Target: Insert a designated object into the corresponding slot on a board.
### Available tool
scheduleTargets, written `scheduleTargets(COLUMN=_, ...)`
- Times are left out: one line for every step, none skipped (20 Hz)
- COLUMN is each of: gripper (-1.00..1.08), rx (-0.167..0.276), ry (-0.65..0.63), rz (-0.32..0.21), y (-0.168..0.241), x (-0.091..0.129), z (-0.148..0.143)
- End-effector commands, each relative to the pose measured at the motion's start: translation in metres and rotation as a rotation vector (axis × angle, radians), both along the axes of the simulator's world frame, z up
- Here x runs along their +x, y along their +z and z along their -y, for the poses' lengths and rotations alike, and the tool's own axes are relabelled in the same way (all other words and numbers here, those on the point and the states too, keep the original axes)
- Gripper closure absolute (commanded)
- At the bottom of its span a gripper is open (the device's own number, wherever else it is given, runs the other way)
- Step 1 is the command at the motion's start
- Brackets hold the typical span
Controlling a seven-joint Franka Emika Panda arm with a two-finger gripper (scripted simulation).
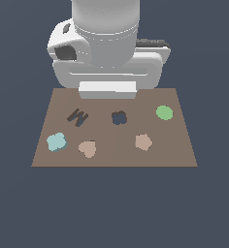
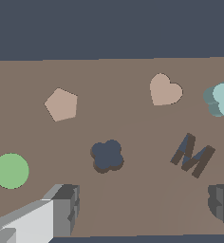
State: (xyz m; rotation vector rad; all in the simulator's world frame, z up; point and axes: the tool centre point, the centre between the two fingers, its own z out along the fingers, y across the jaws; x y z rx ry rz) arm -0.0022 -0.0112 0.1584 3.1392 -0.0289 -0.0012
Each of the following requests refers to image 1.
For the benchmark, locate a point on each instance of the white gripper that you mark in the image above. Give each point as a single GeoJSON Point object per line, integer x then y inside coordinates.
{"type": "Point", "coordinates": [148, 72]}

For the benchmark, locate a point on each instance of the brown slotted board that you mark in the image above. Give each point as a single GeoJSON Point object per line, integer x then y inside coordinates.
{"type": "Point", "coordinates": [116, 151]}

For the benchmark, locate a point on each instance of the dark brown zigzag block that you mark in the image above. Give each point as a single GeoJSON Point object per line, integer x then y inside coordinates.
{"type": "Point", "coordinates": [77, 117]}

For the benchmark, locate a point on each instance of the green round block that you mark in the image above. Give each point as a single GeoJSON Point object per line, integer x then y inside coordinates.
{"type": "Point", "coordinates": [164, 112]}

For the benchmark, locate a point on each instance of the beige heart block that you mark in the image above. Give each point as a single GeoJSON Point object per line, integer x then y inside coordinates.
{"type": "Point", "coordinates": [87, 148]}

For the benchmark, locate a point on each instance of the beige pentagon block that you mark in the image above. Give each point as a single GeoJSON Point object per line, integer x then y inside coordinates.
{"type": "Point", "coordinates": [143, 142]}

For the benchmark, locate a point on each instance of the teal clover block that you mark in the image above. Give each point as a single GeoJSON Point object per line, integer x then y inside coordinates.
{"type": "Point", "coordinates": [57, 141]}

